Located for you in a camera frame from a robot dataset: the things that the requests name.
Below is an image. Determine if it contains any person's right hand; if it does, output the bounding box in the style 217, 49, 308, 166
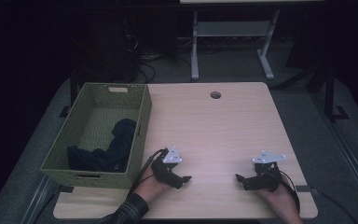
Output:
255, 186, 296, 216

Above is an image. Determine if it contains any metal floor rail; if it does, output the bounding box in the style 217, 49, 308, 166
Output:
20, 174, 59, 224
310, 92, 358, 216

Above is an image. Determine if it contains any person's left hand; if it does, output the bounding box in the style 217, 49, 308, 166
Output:
134, 169, 169, 203

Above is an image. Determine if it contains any white background table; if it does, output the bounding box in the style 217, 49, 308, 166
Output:
179, 0, 325, 81

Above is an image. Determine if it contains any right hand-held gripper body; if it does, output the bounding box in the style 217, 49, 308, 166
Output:
252, 151, 287, 192

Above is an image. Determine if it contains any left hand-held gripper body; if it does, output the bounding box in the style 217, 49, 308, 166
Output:
151, 145, 183, 186

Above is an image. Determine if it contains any dark navy garment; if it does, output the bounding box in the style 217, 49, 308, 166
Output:
66, 118, 138, 174

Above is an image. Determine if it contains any black floor cable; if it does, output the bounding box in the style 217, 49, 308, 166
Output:
310, 187, 358, 224

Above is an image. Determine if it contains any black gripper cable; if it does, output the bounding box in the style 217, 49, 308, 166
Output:
278, 169, 302, 215
127, 148, 169, 197

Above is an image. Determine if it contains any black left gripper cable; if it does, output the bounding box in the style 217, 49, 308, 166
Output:
127, 148, 169, 197

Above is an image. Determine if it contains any tangle of floor cables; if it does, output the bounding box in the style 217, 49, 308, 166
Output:
124, 32, 194, 84

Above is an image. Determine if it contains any green woven basket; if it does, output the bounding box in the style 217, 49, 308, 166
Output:
40, 82, 153, 190

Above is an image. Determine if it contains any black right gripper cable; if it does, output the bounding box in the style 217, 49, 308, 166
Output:
278, 169, 302, 215

